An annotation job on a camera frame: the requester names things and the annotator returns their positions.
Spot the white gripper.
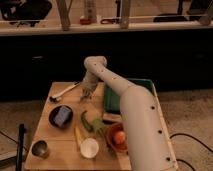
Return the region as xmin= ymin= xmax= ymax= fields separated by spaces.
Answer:
xmin=80 ymin=71 xmax=98 ymax=101

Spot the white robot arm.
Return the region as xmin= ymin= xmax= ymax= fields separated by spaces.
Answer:
xmin=82 ymin=56 xmax=178 ymax=171

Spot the blue folded towel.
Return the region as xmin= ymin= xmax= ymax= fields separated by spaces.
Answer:
xmin=54 ymin=106 xmax=70 ymax=127

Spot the green plastic tray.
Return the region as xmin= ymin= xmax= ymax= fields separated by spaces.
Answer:
xmin=103 ymin=78 xmax=154 ymax=115

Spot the green chili pepper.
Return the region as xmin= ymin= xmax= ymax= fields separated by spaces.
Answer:
xmin=80 ymin=111 xmax=93 ymax=132

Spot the dark round bowl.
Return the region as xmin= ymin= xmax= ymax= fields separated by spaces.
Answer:
xmin=49 ymin=105 xmax=73 ymax=129

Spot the green leafy vegetable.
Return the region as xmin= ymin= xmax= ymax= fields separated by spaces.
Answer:
xmin=92 ymin=118 xmax=116 ymax=156

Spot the yellow corn piece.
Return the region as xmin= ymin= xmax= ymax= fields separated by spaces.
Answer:
xmin=74 ymin=126 xmax=84 ymax=149

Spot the orange red bowl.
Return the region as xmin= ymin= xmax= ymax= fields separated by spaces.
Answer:
xmin=106 ymin=123 xmax=128 ymax=153

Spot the white round cup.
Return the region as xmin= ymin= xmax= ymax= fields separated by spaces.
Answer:
xmin=80 ymin=138 xmax=99 ymax=159

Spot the orange fruit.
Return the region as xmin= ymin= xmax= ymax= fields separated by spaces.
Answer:
xmin=113 ymin=131 xmax=125 ymax=144

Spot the metal cup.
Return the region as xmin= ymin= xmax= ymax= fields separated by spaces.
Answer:
xmin=32 ymin=140 xmax=49 ymax=159

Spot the black vertical pole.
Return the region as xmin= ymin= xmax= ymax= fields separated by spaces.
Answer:
xmin=15 ymin=124 xmax=26 ymax=171

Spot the wooden ladder leg left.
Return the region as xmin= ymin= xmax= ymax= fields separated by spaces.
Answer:
xmin=56 ymin=0 xmax=73 ymax=31

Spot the wooden ladder leg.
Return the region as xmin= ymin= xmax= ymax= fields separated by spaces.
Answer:
xmin=56 ymin=0 xmax=73 ymax=31
xmin=120 ymin=0 xmax=131 ymax=29

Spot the wooden ladder leg right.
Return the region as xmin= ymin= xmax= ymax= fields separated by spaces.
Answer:
xmin=120 ymin=0 xmax=131 ymax=29

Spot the black office chair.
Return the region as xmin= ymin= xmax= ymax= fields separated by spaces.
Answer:
xmin=0 ymin=0 xmax=52 ymax=27

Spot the white handled brush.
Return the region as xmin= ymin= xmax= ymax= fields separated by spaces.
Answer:
xmin=49 ymin=82 xmax=79 ymax=103

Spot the black cable on floor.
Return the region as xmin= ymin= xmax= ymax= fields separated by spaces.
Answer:
xmin=169 ymin=132 xmax=213 ymax=171

